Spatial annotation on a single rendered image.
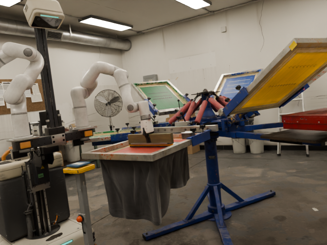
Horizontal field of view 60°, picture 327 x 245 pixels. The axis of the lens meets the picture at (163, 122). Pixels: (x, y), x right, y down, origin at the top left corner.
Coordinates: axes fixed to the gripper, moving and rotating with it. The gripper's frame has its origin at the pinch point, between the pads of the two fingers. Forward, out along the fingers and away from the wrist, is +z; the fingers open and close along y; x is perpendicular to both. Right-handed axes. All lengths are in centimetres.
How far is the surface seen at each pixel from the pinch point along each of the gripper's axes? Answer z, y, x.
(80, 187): 16, 58, -13
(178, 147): 5.8, 9.9, 28.5
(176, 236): 100, -48, -25
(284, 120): 1, -28, 87
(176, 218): 99, -84, -45
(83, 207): 28, 58, -13
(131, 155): 3.0, 39.0, 13.6
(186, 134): 1.3, -17.5, 21.2
